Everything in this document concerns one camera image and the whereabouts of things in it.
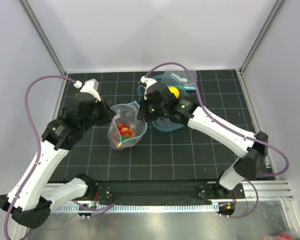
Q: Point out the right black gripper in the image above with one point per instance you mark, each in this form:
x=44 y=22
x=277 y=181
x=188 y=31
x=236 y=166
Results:
x=143 y=114

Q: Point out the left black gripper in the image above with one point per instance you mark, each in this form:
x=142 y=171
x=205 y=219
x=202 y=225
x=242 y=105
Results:
x=108 y=113

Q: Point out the clear zip top bag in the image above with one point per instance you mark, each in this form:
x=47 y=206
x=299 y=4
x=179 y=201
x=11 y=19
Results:
x=125 y=113

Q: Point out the red cherry fruit cluster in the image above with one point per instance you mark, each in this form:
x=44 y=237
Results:
x=125 y=131

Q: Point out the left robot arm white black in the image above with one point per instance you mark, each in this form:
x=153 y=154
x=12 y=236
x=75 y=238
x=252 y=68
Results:
x=28 y=204

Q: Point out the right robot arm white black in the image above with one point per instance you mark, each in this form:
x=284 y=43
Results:
x=250 y=153

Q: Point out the yellow lemon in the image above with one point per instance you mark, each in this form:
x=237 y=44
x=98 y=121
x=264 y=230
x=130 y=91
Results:
x=174 y=91

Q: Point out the teal plastic tray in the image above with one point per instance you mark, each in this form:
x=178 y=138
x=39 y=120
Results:
x=163 y=124

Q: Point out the black grid mat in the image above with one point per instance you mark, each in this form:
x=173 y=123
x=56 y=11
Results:
x=177 y=155

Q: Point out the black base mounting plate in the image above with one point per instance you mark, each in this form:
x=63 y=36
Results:
x=162 y=192

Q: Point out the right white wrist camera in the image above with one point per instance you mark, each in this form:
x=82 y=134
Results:
x=146 y=82

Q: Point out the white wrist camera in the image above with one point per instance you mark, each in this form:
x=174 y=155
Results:
x=90 y=87
x=146 y=82

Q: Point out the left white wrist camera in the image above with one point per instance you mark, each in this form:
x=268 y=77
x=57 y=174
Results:
x=90 y=87

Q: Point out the slotted white cable duct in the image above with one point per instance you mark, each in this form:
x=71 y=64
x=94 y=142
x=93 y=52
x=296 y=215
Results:
x=72 y=207

